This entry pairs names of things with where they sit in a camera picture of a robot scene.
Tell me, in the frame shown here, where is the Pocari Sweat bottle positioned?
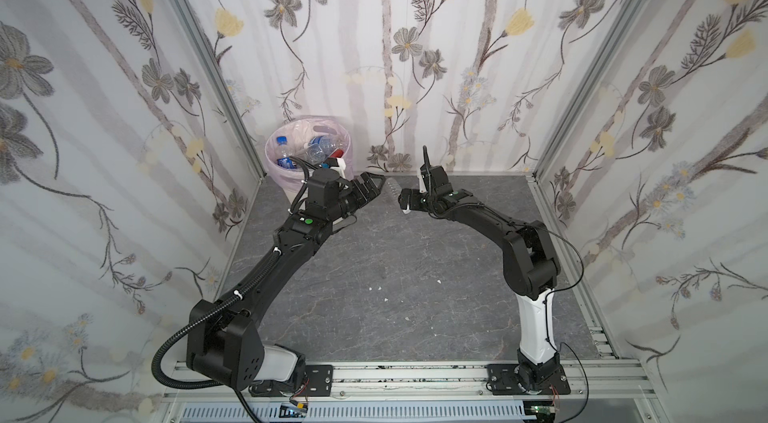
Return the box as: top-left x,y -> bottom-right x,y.
306,135 -> 344,165

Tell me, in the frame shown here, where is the Pepsi blue label bottle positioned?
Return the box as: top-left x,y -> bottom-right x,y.
275,136 -> 301,170

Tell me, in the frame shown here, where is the clear ribbed bottle white cap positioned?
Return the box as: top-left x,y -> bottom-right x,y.
385,178 -> 412,214

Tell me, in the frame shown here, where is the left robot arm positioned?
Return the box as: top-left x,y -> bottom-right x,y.
186,168 -> 385,391

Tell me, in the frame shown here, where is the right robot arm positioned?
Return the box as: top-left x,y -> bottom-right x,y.
397,164 -> 562,394

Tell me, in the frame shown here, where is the cream waste bin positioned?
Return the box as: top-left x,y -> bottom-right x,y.
275,174 -> 304,201

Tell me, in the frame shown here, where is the pink bin liner bag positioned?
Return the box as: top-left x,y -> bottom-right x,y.
264,116 -> 354,185

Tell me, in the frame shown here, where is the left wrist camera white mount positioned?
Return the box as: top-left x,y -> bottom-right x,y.
324,157 -> 346,179

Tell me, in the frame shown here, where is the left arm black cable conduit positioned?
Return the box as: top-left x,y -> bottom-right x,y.
151,278 -> 265,391

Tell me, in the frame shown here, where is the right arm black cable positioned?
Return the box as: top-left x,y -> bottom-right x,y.
542,230 -> 591,423

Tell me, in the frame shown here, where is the white slotted cable duct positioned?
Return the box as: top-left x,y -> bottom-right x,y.
176,401 -> 538,423

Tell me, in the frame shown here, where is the left aluminium corner post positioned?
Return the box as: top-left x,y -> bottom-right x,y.
170,0 -> 266,180

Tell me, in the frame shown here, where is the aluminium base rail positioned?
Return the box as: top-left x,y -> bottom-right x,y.
158,359 -> 655,406

